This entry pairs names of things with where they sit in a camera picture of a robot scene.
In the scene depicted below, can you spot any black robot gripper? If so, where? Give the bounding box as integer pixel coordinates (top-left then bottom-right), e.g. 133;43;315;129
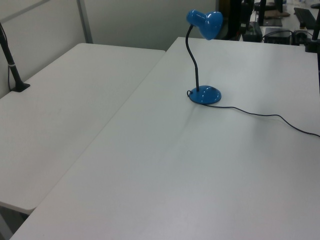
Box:
226;0;252;41

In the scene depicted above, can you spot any blue gooseneck desk lamp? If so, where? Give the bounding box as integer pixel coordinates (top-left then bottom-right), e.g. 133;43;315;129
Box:
185;9;224;105

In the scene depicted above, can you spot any black and green device box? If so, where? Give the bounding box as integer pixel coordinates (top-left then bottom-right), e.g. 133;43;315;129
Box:
242;21;264;43

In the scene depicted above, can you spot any black electronics box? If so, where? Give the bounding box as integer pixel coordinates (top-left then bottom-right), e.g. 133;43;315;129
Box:
263;26;293;45

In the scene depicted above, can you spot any black keyboard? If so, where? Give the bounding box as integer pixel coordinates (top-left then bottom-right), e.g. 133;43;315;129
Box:
293;7;319;27

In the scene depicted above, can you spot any black clamp mount with pole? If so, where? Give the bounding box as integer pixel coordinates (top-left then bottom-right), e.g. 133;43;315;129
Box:
304;21;320;54

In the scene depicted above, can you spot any black lamp power cable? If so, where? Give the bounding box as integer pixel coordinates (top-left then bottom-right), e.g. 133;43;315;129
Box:
186;89;320;138

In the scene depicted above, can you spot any black camera stand with clamp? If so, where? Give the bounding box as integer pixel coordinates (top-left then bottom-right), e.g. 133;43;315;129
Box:
0;21;31;93

